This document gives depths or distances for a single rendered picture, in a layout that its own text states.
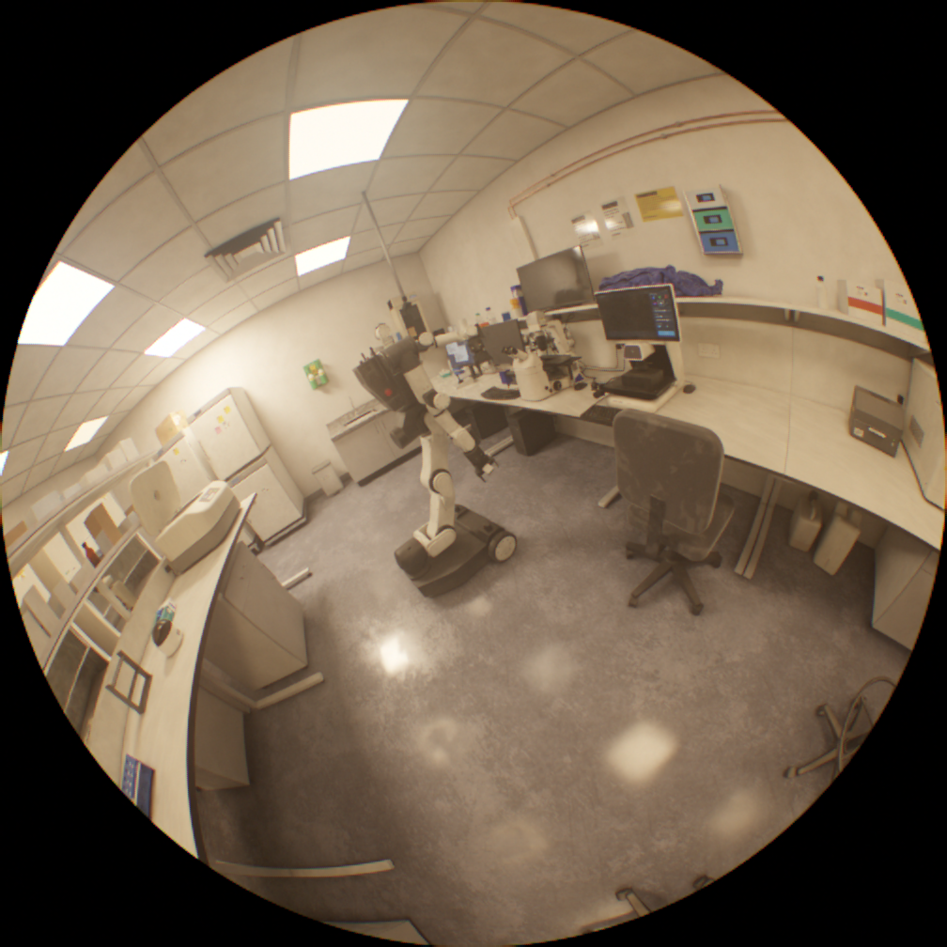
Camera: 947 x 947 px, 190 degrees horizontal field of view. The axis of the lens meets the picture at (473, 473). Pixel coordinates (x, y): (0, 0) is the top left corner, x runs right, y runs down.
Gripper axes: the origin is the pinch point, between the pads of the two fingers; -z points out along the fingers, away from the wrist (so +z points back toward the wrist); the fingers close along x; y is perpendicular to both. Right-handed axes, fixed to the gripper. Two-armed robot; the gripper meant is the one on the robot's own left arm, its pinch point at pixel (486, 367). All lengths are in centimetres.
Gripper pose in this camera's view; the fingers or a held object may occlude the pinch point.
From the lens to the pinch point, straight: 169.9
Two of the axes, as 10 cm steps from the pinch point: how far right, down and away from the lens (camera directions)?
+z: -4.1, -8.6, -3.0
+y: -4.2, -1.1, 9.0
